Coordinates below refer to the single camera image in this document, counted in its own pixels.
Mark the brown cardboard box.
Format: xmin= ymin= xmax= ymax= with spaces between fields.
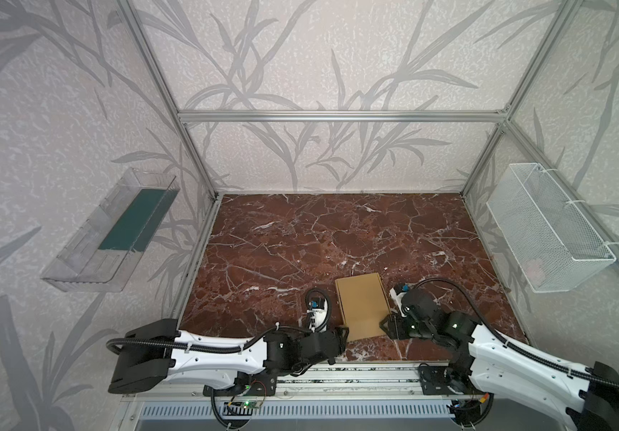
xmin=336 ymin=273 xmax=390 ymax=342

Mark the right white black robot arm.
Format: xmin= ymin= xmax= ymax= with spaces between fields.
xmin=380 ymin=285 xmax=619 ymax=430

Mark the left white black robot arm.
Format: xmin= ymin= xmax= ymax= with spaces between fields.
xmin=107 ymin=319 xmax=349 ymax=397

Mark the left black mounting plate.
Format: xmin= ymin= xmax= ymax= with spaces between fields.
xmin=203 ymin=372 xmax=278 ymax=397

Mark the black mounting plate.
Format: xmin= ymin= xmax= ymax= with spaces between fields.
xmin=417 ymin=363 xmax=476 ymax=395
xmin=203 ymin=372 xmax=278 ymax=397

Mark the green circuit board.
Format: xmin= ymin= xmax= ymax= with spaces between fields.
xmin=226 ymin=399 xmax=265 ymax=415

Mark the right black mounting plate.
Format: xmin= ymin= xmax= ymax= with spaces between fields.
xmin=417 ymin=363 xmax=476 ymax=395

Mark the pink item in basket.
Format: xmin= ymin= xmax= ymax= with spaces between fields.
xmin=521 ymin=259 xmax=546 ymax=284

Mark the green mat in bin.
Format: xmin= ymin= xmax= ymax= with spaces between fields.
xmin=99 ymin=189 xmax=178 ymax=252

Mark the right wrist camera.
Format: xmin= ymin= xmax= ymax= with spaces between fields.
xmin=388 ymin=287 xmax=408 ymax=316

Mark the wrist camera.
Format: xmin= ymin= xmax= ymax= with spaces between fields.
xmin=308 ymin=299 xmax=329 ymax=332
xmin=388 ymin=287 xmax=408 ymax=316

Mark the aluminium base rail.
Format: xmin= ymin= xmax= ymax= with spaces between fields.
xmin=120 ymin=362 xmax=504 ymax=402

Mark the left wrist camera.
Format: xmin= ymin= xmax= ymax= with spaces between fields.
xmin=308 ymin=299 xmax=329 ymax=332

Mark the white wire mesh basket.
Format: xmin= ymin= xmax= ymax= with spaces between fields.
xmin=487 ymin=163 xmax=616 ymax=294

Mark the clear plastic wall bin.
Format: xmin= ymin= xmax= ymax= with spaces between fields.
xmin=41 ymin=168 xmax=180 ymax=293

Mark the aluminium frame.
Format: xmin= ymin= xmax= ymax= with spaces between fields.
xmin=118 ymin=1 xmax=619 ymax=274

